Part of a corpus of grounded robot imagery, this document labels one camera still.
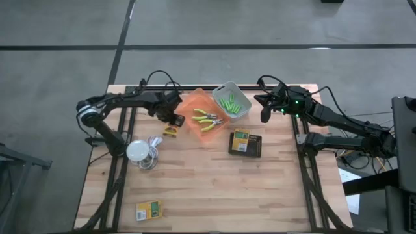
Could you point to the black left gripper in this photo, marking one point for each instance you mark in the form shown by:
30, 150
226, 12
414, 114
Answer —
165, 104

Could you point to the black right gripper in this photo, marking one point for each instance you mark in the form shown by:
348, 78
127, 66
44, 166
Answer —
282, 97

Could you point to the orange translucent plastic bin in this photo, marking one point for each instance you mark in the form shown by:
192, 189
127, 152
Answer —
191, 100

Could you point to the yellow red crayon box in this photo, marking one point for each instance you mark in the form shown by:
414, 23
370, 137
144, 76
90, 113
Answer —
167, 133

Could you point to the yellow green crayon box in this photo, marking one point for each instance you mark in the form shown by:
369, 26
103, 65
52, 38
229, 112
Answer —
149, 210
240, 140

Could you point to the black plastic mesh basket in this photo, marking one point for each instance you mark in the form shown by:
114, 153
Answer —
255, 146

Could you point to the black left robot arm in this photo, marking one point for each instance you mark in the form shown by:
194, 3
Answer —
130, 98

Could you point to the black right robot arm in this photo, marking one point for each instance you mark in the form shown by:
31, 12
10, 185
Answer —
338, 118

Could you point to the white dome lamp wooden base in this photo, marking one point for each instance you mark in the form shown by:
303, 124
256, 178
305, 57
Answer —
137, 150

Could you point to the white paper sheet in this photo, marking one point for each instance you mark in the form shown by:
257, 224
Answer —
349, 175

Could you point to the black box on floor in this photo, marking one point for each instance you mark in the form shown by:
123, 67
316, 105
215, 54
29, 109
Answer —
332, 1

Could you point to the black workstation desk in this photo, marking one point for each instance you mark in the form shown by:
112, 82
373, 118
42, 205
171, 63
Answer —
370, 183

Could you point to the black computer monitor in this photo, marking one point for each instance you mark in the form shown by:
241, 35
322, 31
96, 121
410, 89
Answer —
404, 139

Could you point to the grey metal stand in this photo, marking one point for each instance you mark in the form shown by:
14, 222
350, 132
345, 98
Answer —
16, 156

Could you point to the black frame clamp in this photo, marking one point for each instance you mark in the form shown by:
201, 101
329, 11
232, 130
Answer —
143, 84
261, 83

